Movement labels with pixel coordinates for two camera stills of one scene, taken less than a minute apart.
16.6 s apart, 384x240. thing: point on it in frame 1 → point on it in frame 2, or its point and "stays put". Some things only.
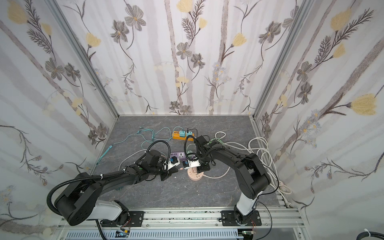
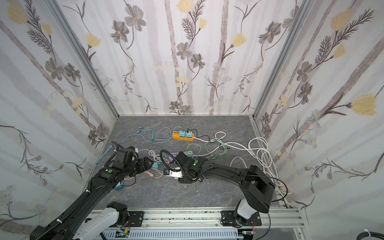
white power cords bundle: [260, 146] stays put
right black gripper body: [199, 167] → [182, 165]
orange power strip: [176, 135] stays put
